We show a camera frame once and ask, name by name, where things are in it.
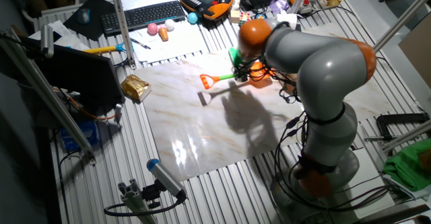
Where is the short aluminium profile bar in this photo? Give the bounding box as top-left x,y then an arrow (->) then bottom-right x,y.
382,119 -> 431,153

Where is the Rubik's cube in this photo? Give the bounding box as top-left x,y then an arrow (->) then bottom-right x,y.
238,11 -> 252,26

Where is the yellow handled blue tool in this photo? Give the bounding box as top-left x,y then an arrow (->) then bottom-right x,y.
82,42 -> 127,54

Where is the gold foil package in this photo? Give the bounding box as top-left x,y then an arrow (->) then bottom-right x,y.
120,74 -> 152,103

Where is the slanted aluminium frame bar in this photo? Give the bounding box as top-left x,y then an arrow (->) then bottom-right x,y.
0,28 -> 97,164

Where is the printed paper sheet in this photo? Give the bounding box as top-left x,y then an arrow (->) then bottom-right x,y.
129,22 -> 209,64

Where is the dark pen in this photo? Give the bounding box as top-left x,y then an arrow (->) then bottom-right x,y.
129,37 -> 152,50

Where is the white paper stack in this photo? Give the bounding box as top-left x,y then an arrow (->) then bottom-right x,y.
28,20 -> 90,52

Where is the black computer keyboard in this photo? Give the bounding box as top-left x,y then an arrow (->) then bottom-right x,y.
100,0 -> 187,36

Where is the black mouse pad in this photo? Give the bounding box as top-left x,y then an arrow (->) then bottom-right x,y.
63,0 -> 117,42

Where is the black camera cable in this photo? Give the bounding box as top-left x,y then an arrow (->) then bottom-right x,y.
103,196 -> 187,217

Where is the green cloth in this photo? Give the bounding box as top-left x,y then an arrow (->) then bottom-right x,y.
383,138 -> 431,193

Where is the grey computer mouse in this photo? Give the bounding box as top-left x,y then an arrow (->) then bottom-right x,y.
77,7 -> 91,25

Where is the purple plastic item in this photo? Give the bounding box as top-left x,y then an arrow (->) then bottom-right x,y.
269,0 -> 290,15

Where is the black monitor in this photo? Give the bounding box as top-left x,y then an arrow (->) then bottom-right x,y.
20,37 -> 126,116

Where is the white tissue roll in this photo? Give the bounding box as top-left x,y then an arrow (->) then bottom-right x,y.
276,13 -> 298,30

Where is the black clamp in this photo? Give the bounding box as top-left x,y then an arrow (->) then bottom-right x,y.
376,112 -> 431,141

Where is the orange green toy shovel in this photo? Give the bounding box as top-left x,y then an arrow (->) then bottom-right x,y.
199,61 -> 272,90

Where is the slanted aluminium post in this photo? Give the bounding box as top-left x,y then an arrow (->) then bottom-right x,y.
373,0 -> 431,52

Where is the blue package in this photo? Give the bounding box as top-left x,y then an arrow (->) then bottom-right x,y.
60,119 -> 99,153

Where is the silver camera blue cap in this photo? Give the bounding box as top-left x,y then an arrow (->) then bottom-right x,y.
146,158 -> 188,200

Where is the green printed camera mount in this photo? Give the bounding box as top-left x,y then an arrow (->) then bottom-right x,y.
228,46 -> 243,67

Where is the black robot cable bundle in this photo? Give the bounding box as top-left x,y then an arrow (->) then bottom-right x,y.
232,57 -> 393,215

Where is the aluminium camera stand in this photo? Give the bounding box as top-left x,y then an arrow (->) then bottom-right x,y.
117,179 -> 159,224

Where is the orange cable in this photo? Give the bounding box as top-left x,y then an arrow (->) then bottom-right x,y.
59,89 -> 117,121

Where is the marble pattern mat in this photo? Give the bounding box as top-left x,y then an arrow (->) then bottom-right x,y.
133,22 -> 395,183

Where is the silver depth camera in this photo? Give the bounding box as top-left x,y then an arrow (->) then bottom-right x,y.
40,24 -> 55,59

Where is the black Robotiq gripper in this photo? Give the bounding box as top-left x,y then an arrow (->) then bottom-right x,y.
232,62 -> 252,83

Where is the aluminium post with foot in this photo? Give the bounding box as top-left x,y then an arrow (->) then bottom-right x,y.
108,0 -> 137,70

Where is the grey box red button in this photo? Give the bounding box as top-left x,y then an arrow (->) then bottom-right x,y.
299,0 -> 313,15

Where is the brown cardboard board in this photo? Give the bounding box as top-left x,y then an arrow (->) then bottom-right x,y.
398,13 -> 431,90

